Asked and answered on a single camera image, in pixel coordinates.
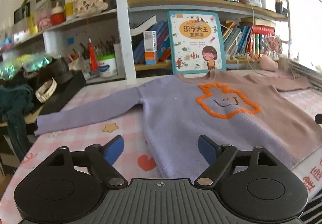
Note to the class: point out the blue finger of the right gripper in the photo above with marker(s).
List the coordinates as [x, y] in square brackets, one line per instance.
[318, 118]

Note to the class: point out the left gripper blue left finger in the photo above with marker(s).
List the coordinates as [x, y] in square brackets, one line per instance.
[102, 159]

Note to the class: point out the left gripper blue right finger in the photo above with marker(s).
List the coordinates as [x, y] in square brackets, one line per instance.
[220, 159]

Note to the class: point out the purple and pink sweater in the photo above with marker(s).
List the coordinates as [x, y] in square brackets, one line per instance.
[244, 111]

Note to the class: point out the pink checkered table mat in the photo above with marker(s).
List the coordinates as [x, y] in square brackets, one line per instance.
[136, 161]

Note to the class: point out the pink plush toy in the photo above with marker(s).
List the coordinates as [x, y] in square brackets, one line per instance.
[268, 64]

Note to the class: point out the black box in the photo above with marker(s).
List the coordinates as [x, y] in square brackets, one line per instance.
[62, 95]

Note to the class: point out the cream wrist watch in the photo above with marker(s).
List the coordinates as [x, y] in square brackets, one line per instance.
[46, 90]

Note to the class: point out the colourful paper stars jar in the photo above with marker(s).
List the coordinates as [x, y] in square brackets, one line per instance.
[271, 44]

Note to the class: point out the white tub green lid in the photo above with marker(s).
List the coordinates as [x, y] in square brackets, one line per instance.
[107, 65]

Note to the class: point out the red tassel ornament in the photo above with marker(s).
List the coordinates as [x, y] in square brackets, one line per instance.
[92, 54]

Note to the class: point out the dark green garment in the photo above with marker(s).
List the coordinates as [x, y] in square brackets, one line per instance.
[16, 102]

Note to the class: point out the red thick dictionary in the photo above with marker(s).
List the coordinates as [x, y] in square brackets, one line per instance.
[263, 30]

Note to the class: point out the children's picture book teal border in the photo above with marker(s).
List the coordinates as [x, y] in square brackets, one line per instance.
[196, 42]

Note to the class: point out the white orange medicine box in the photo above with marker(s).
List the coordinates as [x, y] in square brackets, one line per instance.
[150, 47]

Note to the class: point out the iridescent green wrapping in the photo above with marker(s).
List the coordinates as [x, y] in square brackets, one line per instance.
[27, 62]

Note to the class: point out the red round jar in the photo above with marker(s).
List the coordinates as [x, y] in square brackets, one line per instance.
[57, 15]

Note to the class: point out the white bookshelf frame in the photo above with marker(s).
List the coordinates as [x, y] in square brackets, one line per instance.
[125, 9]

